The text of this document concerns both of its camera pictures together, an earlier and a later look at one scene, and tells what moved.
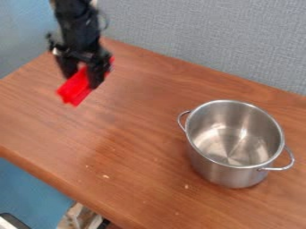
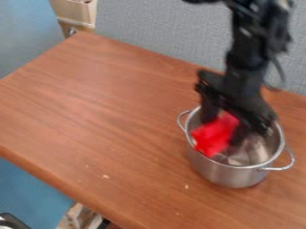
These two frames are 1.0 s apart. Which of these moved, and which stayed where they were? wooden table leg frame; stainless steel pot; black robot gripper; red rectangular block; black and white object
Moved: black robot gripper; red rectangular block
Stayed: stainless steel pot; black and white object; wooden table leg frame
